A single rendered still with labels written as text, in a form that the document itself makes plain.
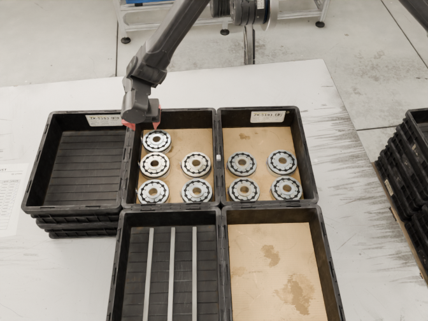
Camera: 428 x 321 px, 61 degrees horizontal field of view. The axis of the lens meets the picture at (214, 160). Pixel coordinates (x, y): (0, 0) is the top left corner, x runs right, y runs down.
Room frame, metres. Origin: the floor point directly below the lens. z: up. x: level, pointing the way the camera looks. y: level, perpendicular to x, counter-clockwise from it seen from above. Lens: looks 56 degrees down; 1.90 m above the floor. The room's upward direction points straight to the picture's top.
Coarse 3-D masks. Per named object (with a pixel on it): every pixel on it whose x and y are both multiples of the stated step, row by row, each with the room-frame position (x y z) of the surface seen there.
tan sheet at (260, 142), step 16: (224, 128) 0.88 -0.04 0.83; (240, 128) 0.88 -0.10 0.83; (256, 128) 0.88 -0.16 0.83; (272, 128) 0.88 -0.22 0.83; (288, 128) 0.88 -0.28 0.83; (224, 144) 0.81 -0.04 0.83; (240, 144) 0.81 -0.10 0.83; (256, 144) 0.81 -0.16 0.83; (272, 144) 0.81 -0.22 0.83; (288, 144) 0.81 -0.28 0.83; (224, 160) 0.73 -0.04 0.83; (256, 160) 0.73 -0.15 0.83; (256, 176) 0.66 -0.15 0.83; (272, 176) 0.66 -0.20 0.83
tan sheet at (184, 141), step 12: (144, 132) 0.86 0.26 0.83; (168, 132) 0.86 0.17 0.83; (180, 132) 0.86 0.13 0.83; (192, 132) 0.86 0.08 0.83; (204, 132) 0.86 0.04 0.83; (180, 144) 0.81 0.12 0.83; (192, 144) 0.81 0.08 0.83; (204, 144) 0.81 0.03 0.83; (144, 156) 0.75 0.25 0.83; (168, 156) 0.75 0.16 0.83; (180, 156) 0.75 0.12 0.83; (180, 168) 0.70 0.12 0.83; (144, 180) 0.65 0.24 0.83; (168, 180) 0.65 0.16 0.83; (180, 180) 0.65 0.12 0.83
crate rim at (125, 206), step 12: (168, 108) 0.89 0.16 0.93; (180, 108) 0.89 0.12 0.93; (192, 108) 0.89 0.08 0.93; (204, 108) 0.89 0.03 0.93; (216, 120) 0.83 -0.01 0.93; (132, 132) 0.78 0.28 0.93; (216, 132) 0.78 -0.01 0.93; (132, 144) 0.73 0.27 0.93; (216, 144) 0.73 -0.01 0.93; (216, 156) 0.69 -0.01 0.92; (216, 168) 0.63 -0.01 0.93; (216, 180) 0.60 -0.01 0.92; (216, 192) 0.54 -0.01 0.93; (132, 204) 0.50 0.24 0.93; (144, 204) 0.50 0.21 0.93; (156, 204) 0.50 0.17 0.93; (168, 204) 0.50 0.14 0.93; (180, 204) 0.50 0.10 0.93; (192, 204) 0.50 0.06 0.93; (204, 204) 0.50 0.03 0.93; (216, 204) 0.50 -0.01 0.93
